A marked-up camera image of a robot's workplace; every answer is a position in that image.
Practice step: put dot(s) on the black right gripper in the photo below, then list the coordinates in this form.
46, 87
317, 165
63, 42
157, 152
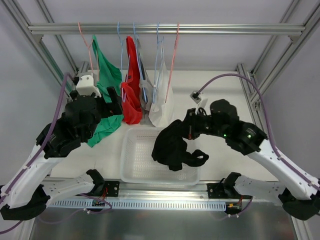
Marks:
189, 126

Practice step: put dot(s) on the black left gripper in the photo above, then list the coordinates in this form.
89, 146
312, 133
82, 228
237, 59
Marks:
105, 103

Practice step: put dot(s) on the black tank top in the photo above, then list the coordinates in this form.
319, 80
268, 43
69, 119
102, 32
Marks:
171, 150

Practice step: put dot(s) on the pink hanger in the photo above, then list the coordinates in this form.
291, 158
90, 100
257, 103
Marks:
173, 60
88, 46

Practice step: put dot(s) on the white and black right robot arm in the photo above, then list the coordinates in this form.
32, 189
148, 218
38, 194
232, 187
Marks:
296, 191

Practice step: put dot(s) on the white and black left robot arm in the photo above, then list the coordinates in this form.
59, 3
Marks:
25, 196

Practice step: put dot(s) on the red tank top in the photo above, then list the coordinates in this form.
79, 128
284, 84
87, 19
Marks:
132, 110

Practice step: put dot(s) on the green tank top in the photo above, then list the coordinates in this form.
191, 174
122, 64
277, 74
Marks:
109, 76

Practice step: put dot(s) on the white tank top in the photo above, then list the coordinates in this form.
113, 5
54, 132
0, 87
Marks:
161, 114

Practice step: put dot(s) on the grey tank top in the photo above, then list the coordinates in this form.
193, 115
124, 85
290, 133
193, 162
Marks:
146, 87

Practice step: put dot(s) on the white perforated plastic basket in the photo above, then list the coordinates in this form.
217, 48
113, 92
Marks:
138, 167

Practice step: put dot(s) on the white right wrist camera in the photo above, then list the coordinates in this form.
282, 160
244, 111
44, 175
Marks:
200, 99

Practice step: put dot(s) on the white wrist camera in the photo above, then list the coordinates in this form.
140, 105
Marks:
87, 85
200, 99

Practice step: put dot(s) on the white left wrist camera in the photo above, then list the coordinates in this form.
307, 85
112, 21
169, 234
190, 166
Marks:
87, 85

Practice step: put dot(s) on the aluminium hanging rail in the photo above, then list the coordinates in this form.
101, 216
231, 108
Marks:
275, 29

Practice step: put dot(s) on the slotted cable duct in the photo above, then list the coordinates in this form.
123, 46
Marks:
139, 204

